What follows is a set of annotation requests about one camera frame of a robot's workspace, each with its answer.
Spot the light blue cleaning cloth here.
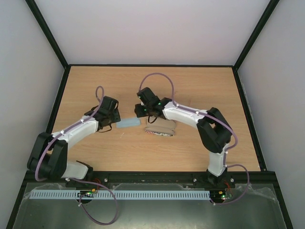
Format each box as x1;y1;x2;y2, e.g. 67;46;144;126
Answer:
116;117;141;128

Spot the stars and stripes glasses case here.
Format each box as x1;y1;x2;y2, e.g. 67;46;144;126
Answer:
144;118;176;136

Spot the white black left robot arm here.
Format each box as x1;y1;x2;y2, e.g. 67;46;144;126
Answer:
27;96;121;181

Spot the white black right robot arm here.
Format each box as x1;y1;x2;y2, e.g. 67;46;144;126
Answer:
134;87;233;187

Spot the light blue slotted cable duct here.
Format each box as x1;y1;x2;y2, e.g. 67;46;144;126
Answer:
30;190;210;200

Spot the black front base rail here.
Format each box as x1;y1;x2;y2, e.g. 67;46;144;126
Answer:
23;171;279;190

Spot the black left frame post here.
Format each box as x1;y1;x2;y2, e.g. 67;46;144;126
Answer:
25;0;69;69

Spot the black frame post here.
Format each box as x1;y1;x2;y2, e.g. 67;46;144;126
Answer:
234;0;280;71
25;0;69;69

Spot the black right frame post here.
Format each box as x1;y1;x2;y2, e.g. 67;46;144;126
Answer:
234;0;280;71

